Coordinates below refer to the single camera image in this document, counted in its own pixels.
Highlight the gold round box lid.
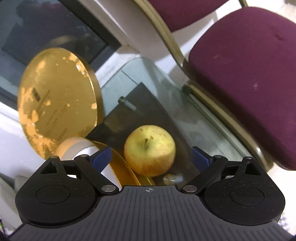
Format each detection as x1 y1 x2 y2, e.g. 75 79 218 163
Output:
18 48 103 160

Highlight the yellow-red apple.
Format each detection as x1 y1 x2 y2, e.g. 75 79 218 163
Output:
124 125 176 177

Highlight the grey sofa cushion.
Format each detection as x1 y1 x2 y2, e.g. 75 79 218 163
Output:
0 176 28 230

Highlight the gold round gift box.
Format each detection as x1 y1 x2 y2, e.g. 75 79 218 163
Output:
54 137 154 189

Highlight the maroon upholstered chair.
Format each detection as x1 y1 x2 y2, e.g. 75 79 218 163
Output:
135 1 295 170

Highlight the black metal table bracket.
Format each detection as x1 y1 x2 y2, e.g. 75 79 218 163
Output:
86 83 199 186

